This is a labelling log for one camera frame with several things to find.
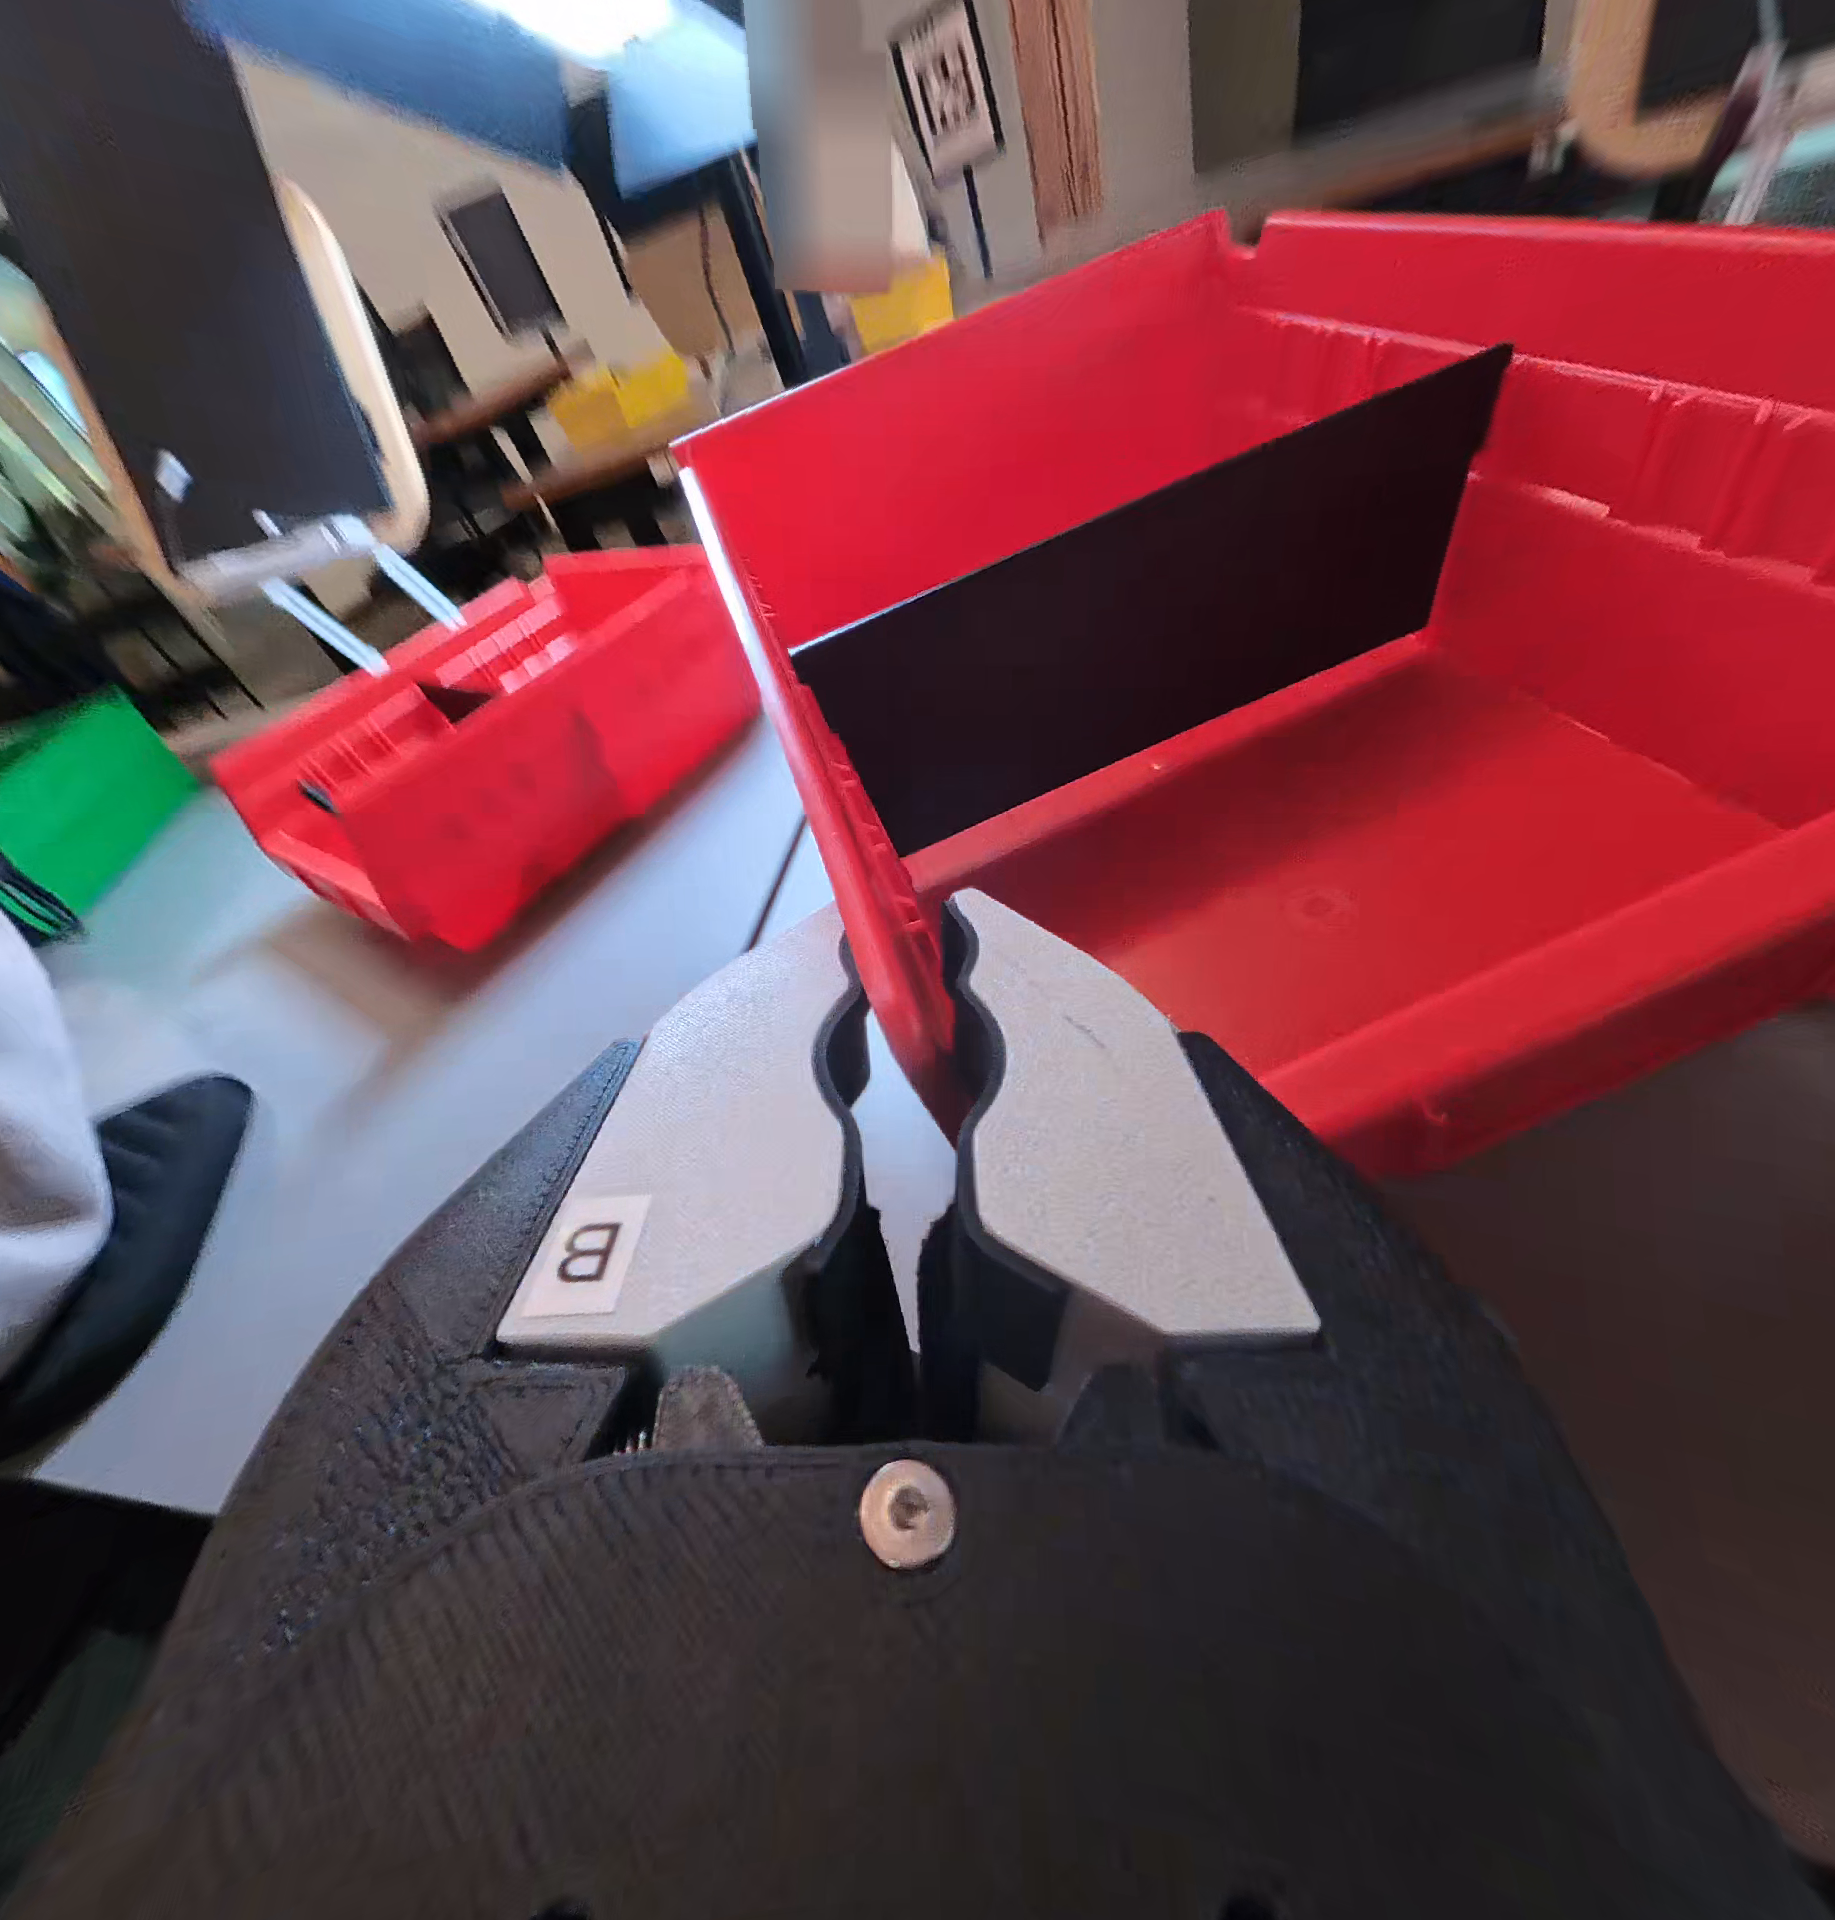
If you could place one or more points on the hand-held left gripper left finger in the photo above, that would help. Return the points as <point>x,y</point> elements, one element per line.
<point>687,1153</point>

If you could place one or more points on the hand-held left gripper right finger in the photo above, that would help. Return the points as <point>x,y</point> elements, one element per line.
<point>1142,1168</point>

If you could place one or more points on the red plastic bin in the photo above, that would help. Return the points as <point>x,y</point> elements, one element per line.
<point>482,839</point>
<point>1380,935</point>

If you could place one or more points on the black bin divider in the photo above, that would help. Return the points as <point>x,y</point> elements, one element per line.
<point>1154,627</point>

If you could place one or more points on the green plastic bin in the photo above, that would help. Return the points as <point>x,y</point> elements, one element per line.
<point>77,795</point>

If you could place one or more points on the yellow plastic bin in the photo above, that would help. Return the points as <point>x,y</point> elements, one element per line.
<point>617,400</point>
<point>908,308</point>

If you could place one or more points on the black white fiducial tag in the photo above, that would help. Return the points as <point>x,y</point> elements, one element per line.
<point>951,88</point>

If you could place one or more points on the tilted light panel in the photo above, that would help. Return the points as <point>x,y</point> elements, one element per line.
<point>406,75</point>

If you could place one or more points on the black panel wooden frame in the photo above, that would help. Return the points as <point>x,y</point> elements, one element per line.
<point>151,275</point>
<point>1727,45</point>

